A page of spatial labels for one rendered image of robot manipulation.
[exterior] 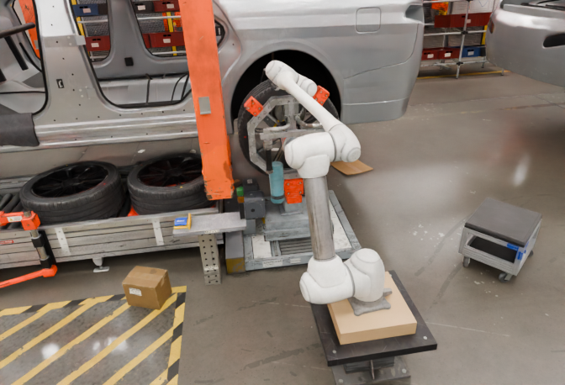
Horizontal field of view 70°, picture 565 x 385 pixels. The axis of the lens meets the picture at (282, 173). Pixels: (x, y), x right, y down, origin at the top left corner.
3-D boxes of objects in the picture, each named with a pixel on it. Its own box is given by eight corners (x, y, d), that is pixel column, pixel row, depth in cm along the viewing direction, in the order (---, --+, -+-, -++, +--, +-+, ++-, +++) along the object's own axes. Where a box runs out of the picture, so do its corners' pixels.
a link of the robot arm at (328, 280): (356, 303, 180) (310, 316, 175) (341, 288, 196) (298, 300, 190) (337, 131, 167) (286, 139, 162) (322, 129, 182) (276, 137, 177)
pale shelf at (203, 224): (245, 214, 257) (245, 210, 256) (246, 229, 242) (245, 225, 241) (176, 222, 253) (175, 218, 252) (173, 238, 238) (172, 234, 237)
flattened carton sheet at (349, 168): (342, 150, 441) (342, 147, 439) (373, 170, 396) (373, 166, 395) (318, 156, 430) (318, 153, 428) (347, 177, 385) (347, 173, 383)
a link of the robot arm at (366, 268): (390, 297, 189) (393, 259, 179) (354, 307, 184) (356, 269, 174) (372, 275, 203) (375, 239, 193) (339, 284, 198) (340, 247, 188)
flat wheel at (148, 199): (208, 171, 348) (204, 145, 338) (233, 207, 294) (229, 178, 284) (128, 189, 325) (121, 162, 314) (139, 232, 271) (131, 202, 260)
